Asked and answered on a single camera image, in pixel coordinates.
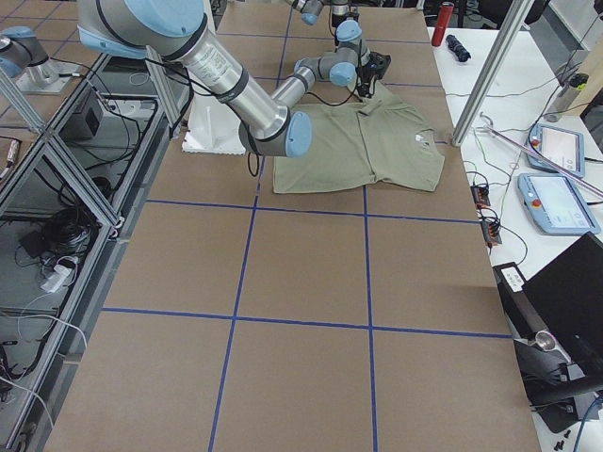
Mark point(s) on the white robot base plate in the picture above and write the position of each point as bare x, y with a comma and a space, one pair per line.
212, 128

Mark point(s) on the grey aluminium post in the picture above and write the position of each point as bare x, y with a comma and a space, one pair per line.
511, 25

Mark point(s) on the red cylindrical bottle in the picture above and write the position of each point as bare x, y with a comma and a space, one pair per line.
444, 15

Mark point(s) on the upper blue teach pendant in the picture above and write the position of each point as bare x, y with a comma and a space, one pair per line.
563, 147

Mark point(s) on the black monitor on stand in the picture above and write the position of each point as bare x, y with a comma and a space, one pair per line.
557, 330

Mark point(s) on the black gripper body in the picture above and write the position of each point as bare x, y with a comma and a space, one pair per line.
366, 76

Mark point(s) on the lower blue teach pendant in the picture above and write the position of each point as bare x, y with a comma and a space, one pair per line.
555, 205

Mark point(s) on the olive green long-sleeve shirt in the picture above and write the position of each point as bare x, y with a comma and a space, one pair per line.
359, 144

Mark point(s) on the white power strip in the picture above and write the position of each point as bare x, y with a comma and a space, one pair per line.
57, 278

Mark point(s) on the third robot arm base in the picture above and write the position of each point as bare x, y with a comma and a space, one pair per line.
26, 62

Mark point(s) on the dark blue folded umbrella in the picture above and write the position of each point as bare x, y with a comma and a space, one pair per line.
457, 49

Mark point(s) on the orange black connector board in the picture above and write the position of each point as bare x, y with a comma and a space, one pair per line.
480, 195

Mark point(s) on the blue teach pendant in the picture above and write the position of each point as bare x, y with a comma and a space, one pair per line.
563, 147
555, 205

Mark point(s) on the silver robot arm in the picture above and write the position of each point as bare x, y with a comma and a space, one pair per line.
178, 31
320, 8

